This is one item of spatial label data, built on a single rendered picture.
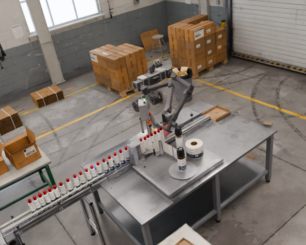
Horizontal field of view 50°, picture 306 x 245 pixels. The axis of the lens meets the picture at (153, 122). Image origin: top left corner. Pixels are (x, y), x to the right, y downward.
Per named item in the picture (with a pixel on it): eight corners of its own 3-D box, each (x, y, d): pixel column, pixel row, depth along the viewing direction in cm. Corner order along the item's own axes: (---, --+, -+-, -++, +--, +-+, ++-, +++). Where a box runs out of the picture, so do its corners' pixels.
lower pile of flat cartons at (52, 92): (39, 108, 748) (35, 100, 737) (32, 101, 788) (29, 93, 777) (65, 98, 775) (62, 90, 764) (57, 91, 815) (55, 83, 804)
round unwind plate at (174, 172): (181, 184, 339) (181, 183, 338) (162, 171, 361) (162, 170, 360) (202, 170, 353) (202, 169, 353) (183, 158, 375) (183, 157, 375)
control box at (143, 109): (141, 120, 382) (138, 106, 372) (140, 113, 396) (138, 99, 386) (149, 119, 381) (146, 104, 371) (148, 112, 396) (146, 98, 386)
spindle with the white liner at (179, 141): (179, 151, 386) (177, 131, 371) (175, 148, 393) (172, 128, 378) (185, 148, 391) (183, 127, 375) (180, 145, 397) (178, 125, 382)
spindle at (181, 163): (182, 173, 351) (179, 152, 336) (177, 169, 358) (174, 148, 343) (188, 169, 355) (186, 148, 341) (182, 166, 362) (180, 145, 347)
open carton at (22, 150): (19, 174, 410) (8, 150, 391) (4, 159, 445) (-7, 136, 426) (46, 159, 431) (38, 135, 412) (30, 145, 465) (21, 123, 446)
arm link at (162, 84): (176, 81, 402) (172, 76, 396) (175, 90, 394) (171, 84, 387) (144, 91, 421) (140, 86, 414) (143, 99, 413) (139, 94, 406)
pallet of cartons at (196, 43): (195, 79, 760) (191, 31, 701) (170, 72, 819) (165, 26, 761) (228, 62, 819) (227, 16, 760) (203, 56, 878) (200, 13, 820)
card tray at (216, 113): (215, 121, 441) (215, 119, 439) (202, 115, 460) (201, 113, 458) (230, 113, 455) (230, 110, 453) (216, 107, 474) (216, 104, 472)
